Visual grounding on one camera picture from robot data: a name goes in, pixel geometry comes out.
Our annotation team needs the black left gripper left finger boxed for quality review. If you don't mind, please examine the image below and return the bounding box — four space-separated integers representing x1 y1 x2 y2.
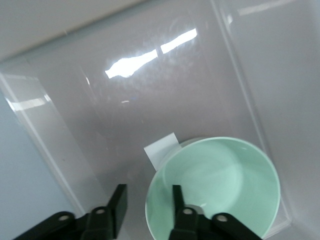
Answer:
12 184 128 240

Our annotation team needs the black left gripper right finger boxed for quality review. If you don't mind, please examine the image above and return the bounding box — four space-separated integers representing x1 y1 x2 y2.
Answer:
168 184 263 240

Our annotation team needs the mint green bowl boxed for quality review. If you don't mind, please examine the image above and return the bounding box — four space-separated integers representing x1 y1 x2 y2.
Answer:
145 136 281 240

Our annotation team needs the white paper label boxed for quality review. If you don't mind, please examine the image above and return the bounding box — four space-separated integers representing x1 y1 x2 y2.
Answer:
144 133 182 171

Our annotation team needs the clear plastic bin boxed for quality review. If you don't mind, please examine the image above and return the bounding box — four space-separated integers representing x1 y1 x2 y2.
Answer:
0 0 293 232

